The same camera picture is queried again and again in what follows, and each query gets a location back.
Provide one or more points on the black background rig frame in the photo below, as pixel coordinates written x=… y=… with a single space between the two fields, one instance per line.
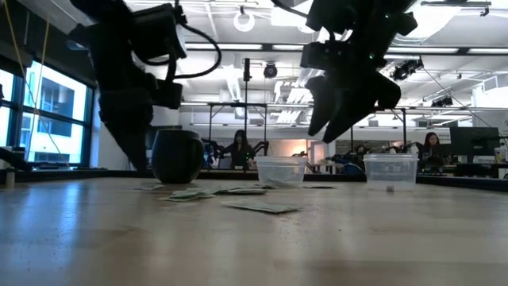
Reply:
x=226 y=105

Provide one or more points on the black computer monitor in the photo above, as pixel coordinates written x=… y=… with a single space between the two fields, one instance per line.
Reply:
x=474 y=141

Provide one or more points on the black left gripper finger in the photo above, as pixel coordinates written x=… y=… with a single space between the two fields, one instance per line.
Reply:
x=143 y=151
x=119 y=127

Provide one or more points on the background black robot arm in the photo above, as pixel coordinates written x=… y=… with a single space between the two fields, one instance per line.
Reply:
x=210 y=153

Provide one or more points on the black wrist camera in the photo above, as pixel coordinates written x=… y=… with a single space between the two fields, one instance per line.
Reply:
x=317 y=55
x=158 y=32

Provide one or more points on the black ceiling spotlight cluster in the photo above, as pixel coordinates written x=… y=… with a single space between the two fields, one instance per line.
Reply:
x=405 y=70

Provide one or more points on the black ceiling camera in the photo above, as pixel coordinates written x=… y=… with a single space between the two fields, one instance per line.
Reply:
x=270 y=70

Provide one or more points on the large glass window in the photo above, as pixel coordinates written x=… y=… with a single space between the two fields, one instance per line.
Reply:
x=59 y=99

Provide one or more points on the long ceiling light strip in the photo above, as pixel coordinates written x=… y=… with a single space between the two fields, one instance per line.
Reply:
x=222 y=46

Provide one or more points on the person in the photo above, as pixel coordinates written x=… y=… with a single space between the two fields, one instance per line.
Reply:
x=430 y=141
x=240 y=149

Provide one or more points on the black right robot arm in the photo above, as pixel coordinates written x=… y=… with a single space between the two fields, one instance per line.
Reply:
x=357 y=16

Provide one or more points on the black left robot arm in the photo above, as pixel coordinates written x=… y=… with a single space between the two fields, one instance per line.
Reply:
x=107 y=47

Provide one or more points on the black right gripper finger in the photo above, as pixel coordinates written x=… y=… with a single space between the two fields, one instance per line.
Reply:
x=323 y=99
x=365 y=99

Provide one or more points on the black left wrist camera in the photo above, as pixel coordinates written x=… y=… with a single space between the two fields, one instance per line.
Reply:
x=158 y=32

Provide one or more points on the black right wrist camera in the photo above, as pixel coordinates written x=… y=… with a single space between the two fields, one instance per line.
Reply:
x=317 y=55

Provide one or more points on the clear round plastic container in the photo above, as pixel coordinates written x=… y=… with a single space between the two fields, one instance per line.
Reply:
x=391 y=171
x=278 y=167

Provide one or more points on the black aluminium rig frame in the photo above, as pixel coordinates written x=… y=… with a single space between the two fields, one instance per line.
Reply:
x=230 y=175

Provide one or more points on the dark mug yellow inside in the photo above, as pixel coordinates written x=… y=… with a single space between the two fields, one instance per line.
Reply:
x=176 y=159

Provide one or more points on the green paper banknote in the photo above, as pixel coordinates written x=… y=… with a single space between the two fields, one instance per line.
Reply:
x=243 y=191
x=150 y=187
x=260 y=206
x=319 y=186
x=186 y=195

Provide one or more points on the dark wall screen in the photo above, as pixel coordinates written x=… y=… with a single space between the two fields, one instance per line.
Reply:
x=166 y=127

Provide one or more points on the black tripod stand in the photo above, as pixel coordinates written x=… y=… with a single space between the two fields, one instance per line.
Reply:
x=247 y=69

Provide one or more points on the open laptop computer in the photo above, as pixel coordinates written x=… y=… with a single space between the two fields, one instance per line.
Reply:
x=441 y=151

